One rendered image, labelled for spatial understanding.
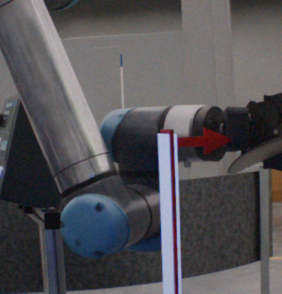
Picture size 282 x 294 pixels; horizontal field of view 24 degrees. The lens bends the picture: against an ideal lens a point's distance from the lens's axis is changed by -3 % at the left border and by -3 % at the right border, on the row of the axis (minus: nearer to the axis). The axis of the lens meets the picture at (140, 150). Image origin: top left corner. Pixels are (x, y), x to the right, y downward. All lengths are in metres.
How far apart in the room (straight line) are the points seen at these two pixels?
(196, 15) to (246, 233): 2.55
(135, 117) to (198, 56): 4.14
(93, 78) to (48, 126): 6.09
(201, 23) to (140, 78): 1.89
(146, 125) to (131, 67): 5.94
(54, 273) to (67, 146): 0.37
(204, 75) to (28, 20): 4.21
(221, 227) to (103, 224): 2.00
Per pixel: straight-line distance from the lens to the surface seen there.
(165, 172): 0.57
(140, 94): 6.78
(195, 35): 5.03
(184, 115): 0.84
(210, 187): 2.67
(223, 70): 10.80
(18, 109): 1.13
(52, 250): 1.10
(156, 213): 0.85
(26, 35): 0.81
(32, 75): 0.80
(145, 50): 6.79
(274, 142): 0.60
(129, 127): 0.88
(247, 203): 2.82
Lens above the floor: 1.20
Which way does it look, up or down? 3 degrees down
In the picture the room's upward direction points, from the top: 2 degrees counter-clockwise
